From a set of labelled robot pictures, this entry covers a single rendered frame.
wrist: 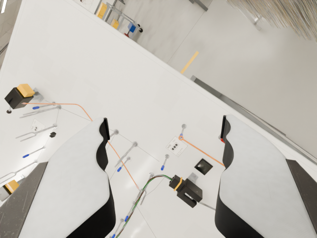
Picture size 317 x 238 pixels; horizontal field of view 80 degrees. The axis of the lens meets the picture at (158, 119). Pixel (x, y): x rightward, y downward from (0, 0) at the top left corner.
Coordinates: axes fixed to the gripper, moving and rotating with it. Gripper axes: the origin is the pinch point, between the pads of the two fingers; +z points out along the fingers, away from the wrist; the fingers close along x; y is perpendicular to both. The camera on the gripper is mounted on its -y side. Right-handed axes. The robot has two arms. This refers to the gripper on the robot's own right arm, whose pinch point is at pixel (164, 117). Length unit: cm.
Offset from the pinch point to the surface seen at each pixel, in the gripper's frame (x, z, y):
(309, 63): 111, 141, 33
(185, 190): 4.7, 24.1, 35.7
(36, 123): -46, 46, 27
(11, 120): -56, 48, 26
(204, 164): 11.2, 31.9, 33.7
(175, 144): 2.8, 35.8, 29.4
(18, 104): -43, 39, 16
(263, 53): 94, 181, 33
